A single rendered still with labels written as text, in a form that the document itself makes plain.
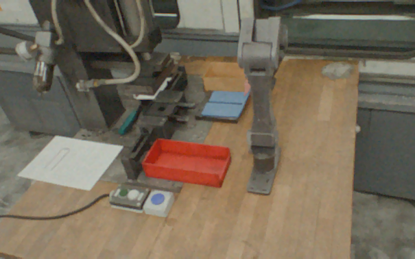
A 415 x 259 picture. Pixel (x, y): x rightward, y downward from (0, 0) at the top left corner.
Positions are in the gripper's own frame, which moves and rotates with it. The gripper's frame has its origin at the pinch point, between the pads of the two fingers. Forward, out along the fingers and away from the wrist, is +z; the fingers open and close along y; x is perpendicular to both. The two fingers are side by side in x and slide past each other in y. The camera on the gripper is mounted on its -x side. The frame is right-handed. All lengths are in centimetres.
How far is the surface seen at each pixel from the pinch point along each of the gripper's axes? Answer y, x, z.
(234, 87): 5.3, -13.6, 9.5
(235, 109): 1.8, -0.8, 8.6
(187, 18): 39, -54, 16
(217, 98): 9.5, -6.8, 12.9
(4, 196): 104, -9, 173
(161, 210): 9, 48, 13
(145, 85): 31.1, 19.2, 0.7
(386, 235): -98, -27, 58
